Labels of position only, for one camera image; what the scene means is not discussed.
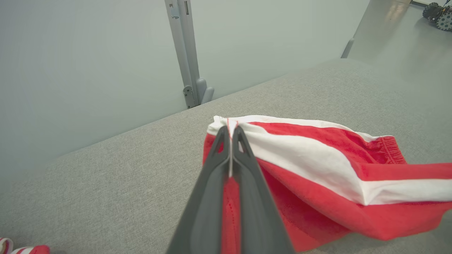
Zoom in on red shorts white stripes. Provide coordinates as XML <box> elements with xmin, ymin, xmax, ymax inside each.
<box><xmin>203</xmin><ymin>115</ymin><xmax>452</xmax><ymax>253</ymax></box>

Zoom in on grey metal partition post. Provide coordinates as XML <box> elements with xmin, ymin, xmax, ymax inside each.
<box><xmin>165</xmin><ymin>0</ymin><xmax>215</xmax><ymax>109</ymax></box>

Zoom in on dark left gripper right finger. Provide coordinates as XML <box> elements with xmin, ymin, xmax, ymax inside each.
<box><xmin>232</xmin><ymin>126</ymin><xmax>295</xmax><ymax>254</ymax></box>

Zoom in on grey partition foot leg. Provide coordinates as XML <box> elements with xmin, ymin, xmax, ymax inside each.
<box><xmin>341</xmin><ymin>38</ymin><xmax>355</xmax><ymax>59</ymax></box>

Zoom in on red white jersey shirt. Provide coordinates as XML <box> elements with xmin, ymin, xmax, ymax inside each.
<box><xmin>0</xmin><ymin>237</ymin><xmax>50</xmax><ymax>254</ymax></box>

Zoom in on small wheeled robot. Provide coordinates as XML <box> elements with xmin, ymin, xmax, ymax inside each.
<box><xmin>422</xmin><ymin>2</ymin><xmax>452</xmax><ymax>31</ymax></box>

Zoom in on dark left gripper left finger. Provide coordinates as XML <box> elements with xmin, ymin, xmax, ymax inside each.
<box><xmin>166</xmin><ymin>126</ymin><xmax>232</xmax><ymax>254</ymax></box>

